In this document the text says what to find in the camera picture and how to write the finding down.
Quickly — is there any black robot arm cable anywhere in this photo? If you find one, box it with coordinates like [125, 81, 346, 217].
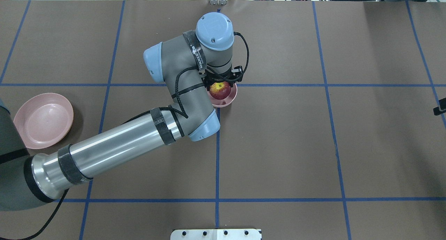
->
[0, 32, 250, 240]

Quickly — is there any red yellow apple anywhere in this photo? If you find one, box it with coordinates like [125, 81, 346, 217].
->
[209, 82, 232, 100]

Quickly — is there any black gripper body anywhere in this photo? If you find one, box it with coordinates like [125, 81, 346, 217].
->
[202, 65, 244, 90]

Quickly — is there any pink plate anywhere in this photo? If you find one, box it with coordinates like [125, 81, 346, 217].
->
[13, 93, 74, 149]

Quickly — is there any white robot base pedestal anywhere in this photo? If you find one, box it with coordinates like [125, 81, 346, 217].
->
[170, 229, 262, 240]

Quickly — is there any pink bowl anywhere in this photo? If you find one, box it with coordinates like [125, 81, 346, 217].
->
[207, 83, 238, 108]

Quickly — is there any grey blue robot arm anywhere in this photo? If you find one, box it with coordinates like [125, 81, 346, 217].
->
[1, 12, 244, 211]

